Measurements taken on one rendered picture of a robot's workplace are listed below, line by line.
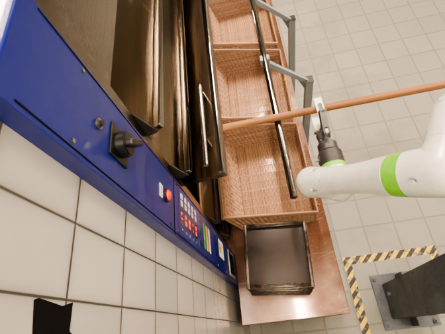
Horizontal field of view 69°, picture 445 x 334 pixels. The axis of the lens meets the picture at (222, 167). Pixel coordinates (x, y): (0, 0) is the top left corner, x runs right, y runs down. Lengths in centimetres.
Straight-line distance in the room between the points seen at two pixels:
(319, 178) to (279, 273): 56
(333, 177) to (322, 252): 83
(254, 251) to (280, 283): 17
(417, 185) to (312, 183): 35
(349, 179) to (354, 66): 228
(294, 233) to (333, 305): 44
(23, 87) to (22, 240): 17
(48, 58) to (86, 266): 28
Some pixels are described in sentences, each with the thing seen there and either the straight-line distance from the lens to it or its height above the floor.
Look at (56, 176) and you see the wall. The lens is 48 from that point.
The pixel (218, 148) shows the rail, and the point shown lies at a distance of 107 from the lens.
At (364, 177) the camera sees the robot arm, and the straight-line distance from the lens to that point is 95.
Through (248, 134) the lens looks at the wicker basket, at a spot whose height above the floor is 70.
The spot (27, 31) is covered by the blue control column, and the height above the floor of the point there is 213.
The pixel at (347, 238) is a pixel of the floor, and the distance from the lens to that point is 245.
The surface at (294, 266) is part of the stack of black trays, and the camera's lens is 149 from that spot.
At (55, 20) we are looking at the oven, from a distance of 60.
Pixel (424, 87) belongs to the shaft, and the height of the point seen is 120.
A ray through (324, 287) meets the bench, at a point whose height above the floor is 58.
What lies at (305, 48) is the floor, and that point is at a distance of 335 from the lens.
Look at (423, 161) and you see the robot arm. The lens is 86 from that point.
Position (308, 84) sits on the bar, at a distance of 184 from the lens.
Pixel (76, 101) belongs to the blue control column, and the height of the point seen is 202.
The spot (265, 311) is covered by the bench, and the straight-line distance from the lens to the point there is 177.
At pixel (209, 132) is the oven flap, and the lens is 114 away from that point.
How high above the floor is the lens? 234
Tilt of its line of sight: 61 degrees down
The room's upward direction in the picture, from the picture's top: 24 degrees counter-clockwise
